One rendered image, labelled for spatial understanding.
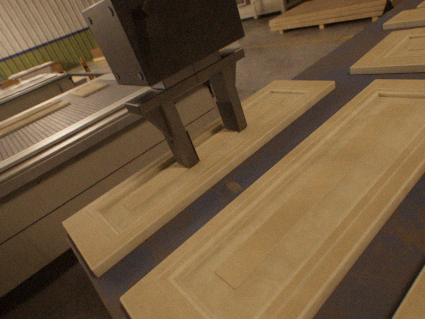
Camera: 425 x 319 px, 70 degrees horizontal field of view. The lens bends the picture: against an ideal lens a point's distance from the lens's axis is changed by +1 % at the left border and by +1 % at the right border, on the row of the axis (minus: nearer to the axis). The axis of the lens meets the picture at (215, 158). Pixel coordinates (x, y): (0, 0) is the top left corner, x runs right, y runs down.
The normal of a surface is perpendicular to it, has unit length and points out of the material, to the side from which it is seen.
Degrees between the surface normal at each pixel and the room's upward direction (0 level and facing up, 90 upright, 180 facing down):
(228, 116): 90
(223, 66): 90
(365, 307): 0
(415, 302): 0
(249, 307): 11
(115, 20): 90
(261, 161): 0
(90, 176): 90
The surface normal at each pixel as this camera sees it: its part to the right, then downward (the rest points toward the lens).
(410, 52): -0.45, -0.68
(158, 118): 0.62, 0.21
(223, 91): -0.72, 0.54
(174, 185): -0.19, -0.76
